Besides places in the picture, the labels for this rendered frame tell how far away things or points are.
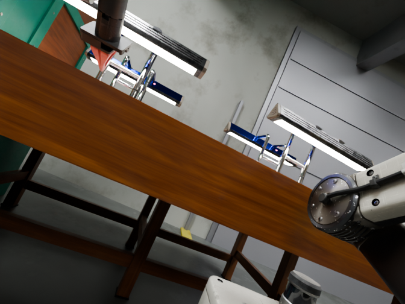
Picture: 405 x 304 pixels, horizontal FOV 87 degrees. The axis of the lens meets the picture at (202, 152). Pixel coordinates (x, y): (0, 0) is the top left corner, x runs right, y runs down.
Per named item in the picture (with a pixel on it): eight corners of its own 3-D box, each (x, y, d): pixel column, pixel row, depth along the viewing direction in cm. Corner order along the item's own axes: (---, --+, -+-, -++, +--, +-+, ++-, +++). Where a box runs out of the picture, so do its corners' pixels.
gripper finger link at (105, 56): (91, 56, 60) (95, 23, 54) (116, 69, 61) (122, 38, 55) (77, 66, 55) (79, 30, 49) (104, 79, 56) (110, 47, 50)
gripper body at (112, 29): (93, 28, 54) (96, -4, 49) (131, 49, 56) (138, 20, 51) (78, 35, 50) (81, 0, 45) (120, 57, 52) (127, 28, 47)
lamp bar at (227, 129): (297, 167, 159) (300, 158, 160) (226, 129, 144) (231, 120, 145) (290, 166, 167) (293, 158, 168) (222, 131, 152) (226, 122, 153)
